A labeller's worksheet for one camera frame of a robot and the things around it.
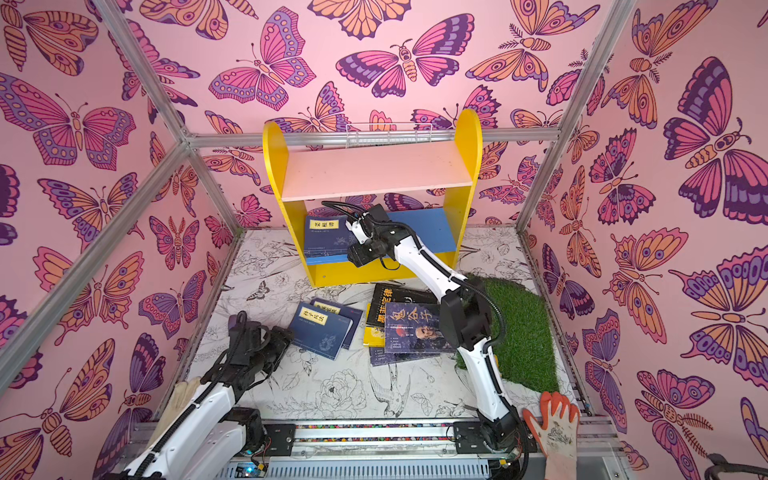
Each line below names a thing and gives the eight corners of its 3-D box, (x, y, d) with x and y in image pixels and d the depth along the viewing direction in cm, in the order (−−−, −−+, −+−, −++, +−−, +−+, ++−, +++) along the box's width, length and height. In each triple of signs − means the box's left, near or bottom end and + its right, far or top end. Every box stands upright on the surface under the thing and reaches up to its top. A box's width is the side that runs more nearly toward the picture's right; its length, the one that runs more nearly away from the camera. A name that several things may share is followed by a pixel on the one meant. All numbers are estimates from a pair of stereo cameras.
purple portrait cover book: (384, 357, 89) (384, 347, 83) (385, 314, 98) (384, 302, 92) (451, 357, 89) (455, 346, 83) (445, 314, 98) (448, 302, 92)
